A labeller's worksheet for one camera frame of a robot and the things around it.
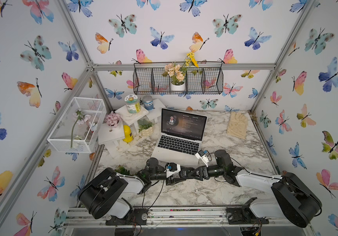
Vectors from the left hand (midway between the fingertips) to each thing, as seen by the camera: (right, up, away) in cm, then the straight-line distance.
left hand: (184, 172), depth 79 cm
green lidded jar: (-29, +36, +6) cm, 47 cm away
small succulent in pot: (-24, +22, +18) cm, 37 cm away
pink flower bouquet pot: (-39, +28, +2) cm, 49 cm away
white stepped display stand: (-27, +26, +20) cm, 42 cm away
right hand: (+4, -1, -2) cm, 4 cm away
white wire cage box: (-52, +22, -8) cm, 57 cm away
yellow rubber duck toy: (-35, +17, +18) cm, 43 cm away
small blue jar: (-23, +40, +17) cm, 49 cm away
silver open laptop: (0, +18, +25) cm, 31 cm away
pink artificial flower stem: (-53, +28, -4) cm, 60 cm away
